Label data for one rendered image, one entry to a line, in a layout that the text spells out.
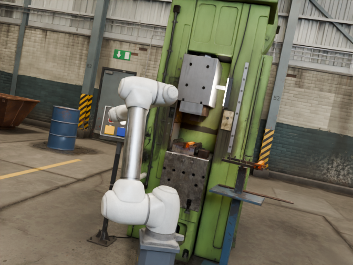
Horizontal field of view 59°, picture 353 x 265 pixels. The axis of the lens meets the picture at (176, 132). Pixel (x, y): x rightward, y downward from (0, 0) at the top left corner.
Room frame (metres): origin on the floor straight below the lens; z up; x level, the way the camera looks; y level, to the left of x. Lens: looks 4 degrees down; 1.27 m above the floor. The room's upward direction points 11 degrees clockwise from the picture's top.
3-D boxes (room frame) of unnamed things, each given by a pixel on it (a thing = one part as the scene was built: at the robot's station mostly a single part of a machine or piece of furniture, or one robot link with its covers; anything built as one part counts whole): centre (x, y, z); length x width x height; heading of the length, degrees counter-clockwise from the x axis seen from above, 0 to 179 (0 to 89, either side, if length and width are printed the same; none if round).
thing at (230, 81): (2.77, -0.39, 1.83); 0.07 x 0.04 x 0.90; 77
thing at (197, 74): (2.92, -0.17, 1.56); 0.42 x 0.39 x 0.40; 167
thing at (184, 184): (2.92, -0.19, 0.69); 0.56 x 0.38 x 0.45; 167
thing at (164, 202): (1.60, 0.00, 0.77); 0.18 x 0.16 x 0.22; 111
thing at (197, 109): (2.92, -0.13, 1.32); 0.42 x 0.20 x 0.10; 167
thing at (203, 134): (3.23, -0.25, 1.37); 0.41 x 0.10 x 0.91; 77
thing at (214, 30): (3.06, -0.21, 2.06); 0.44 x 0.41 x 0.47; 167
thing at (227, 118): (2.78, -0.42, 1.27); 0.09 x 0.02 x 0.17; 77
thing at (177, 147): (2.92, -0.13, 0.96); 0.42 x 0.20 x 0.09; 167
